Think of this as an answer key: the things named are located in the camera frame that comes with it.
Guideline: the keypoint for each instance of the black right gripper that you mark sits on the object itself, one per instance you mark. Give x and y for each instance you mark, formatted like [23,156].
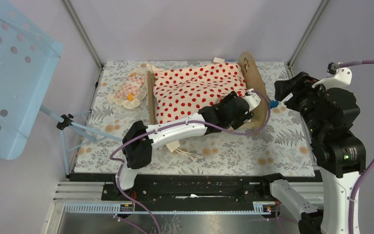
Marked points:
[300,83]

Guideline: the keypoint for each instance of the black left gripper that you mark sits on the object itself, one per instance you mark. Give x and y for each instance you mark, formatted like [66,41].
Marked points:
[237,122]

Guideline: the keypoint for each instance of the wooden pet bed frame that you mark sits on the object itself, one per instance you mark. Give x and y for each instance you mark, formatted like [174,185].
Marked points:
[246,63]

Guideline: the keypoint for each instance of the red strawberry print duvet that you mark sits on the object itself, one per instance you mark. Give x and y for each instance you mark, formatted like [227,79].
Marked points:
[182,92]

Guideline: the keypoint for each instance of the checkered ruffled pillow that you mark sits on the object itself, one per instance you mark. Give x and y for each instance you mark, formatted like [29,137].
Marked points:
[131,91]

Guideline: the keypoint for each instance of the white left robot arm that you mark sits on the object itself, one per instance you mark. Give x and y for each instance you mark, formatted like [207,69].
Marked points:
[140,140]

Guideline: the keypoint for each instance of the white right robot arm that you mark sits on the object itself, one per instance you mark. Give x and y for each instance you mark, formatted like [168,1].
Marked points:
[328,111]

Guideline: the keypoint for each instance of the blue dumbbell toy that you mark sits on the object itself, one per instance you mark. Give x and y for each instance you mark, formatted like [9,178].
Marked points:
[273,104]

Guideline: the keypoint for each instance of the floral table mat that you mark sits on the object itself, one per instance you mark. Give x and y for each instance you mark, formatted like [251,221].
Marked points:
[280,147]

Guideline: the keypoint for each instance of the blue perforated music stand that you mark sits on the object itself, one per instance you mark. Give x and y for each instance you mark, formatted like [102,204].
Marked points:
[28,59]

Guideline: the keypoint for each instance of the grey cable duct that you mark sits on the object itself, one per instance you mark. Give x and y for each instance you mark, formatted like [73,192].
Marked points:
[111,208]

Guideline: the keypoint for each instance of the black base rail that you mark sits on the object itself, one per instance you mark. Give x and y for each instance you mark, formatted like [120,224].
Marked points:
[183,193]

